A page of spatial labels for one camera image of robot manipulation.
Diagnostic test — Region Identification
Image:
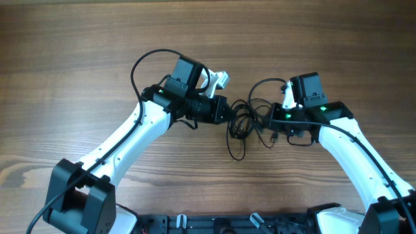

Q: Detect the black USB cable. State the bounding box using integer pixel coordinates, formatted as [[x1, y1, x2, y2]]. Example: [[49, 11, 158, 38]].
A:
[[225, 99, 261, 161]]

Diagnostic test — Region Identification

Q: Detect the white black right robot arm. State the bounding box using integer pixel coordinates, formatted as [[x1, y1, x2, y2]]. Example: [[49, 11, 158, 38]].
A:
[[268, 72, 415, 233]]

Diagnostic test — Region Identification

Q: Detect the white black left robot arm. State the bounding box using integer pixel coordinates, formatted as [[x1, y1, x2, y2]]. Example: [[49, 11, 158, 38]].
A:
[[37, 55, 233, 233]]

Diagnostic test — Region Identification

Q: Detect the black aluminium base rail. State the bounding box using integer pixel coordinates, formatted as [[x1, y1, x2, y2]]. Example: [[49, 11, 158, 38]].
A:
[[136, 213, 323, 234]]

